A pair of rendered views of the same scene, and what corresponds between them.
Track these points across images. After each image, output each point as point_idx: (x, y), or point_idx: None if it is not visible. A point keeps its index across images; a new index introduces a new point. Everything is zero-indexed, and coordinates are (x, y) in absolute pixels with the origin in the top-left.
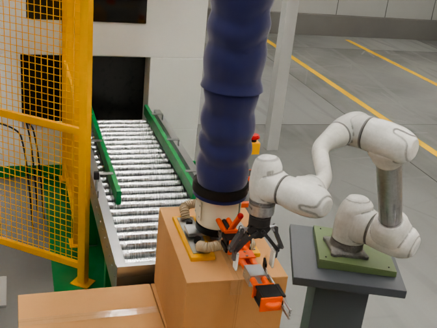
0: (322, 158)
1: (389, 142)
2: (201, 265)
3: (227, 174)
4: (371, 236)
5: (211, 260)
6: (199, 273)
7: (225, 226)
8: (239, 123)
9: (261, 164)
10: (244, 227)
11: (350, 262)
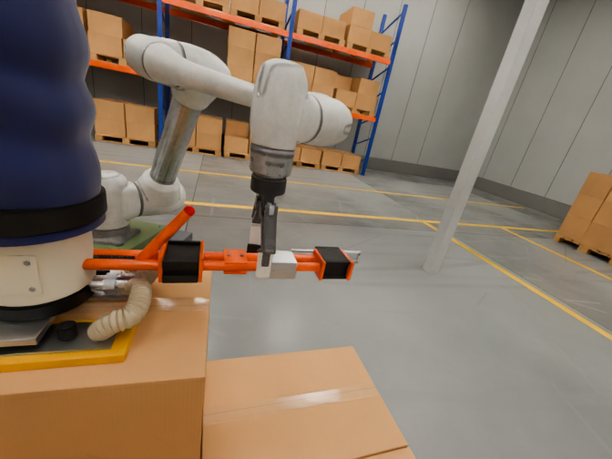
0: (243, 80)
1: (219, 69)
2: (149, 345)
3: (88, 154)
4: (151, 202)
5: (137, 330)
6: (174, 351)
7: (122, 259)
8: (78, 12)
9: (301, 73)
10: (270, 204)
11: (139, 240)
